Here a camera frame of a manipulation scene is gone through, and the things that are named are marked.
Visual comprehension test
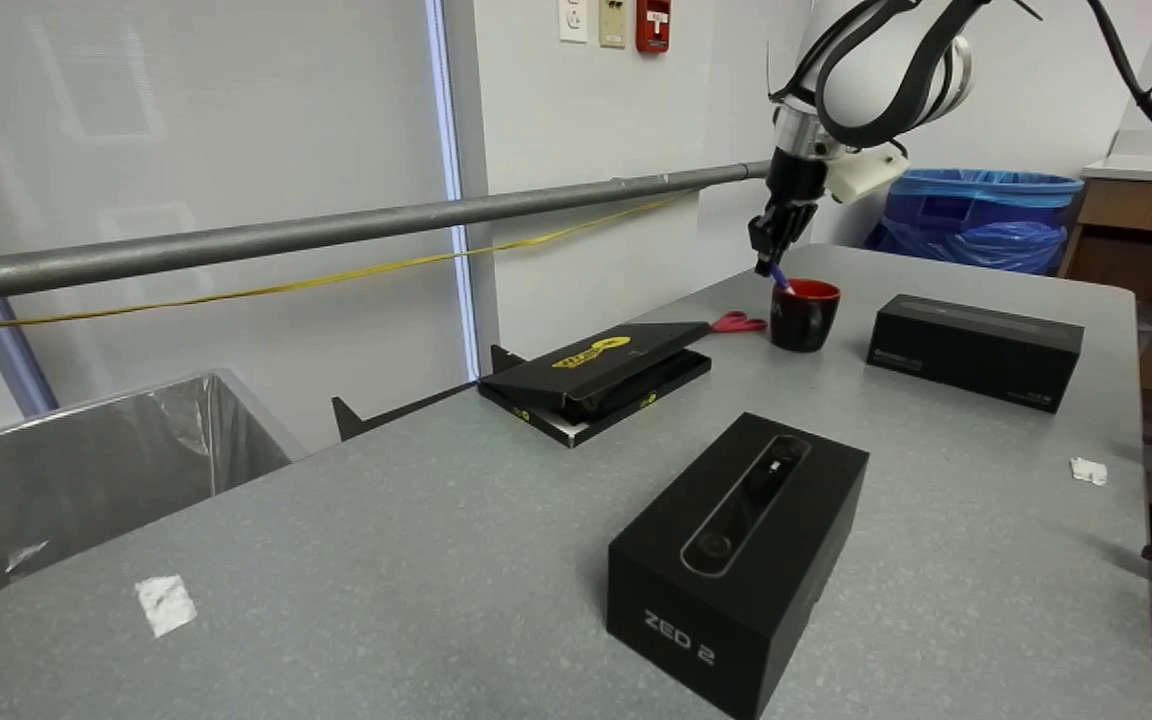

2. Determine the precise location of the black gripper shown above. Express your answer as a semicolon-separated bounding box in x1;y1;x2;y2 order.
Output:
747;145;833;285

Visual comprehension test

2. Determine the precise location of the black cup red inside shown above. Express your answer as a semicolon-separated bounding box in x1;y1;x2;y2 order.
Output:
768;276;844;354

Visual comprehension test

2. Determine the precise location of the small red object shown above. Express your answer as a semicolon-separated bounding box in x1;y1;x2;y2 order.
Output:
709;306;768;341

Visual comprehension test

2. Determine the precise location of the black folder yellow logo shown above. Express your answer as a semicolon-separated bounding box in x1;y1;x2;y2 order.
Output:
476;319;718;453

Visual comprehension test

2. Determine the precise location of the blue trash bag bin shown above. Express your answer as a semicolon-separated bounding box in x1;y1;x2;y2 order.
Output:
865;162;1090;281

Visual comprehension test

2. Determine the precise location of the long black box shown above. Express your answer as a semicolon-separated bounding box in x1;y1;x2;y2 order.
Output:
865;291;1090;415

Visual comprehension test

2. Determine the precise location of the red fire alarm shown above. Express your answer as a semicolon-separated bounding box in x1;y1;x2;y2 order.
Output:
634;0;675;59

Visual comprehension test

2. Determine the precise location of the black ZED 2 box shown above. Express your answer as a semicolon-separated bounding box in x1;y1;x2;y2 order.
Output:
605;409;871;720

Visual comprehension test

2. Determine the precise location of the grey metal pole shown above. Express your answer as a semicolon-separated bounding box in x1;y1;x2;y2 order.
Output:
0;157;778;311

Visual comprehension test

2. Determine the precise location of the large white tape piece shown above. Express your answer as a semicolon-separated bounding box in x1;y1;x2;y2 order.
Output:
134;571;205;642

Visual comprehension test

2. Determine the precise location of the grey bin clear liner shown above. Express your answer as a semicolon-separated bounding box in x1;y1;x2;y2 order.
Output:
0;367;302;631

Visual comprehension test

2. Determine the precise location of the beige wall thermostat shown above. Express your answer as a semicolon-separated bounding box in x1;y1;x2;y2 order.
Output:
598;0;634;52

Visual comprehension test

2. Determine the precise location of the white light switch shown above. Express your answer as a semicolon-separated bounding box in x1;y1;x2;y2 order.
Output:
558;0;598;49

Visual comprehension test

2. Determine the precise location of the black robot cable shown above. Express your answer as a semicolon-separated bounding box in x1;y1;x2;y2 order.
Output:
1084;0;1152;162

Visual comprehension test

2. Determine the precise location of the yellow cord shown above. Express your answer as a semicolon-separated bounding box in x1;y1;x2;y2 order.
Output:
0;195;688;342

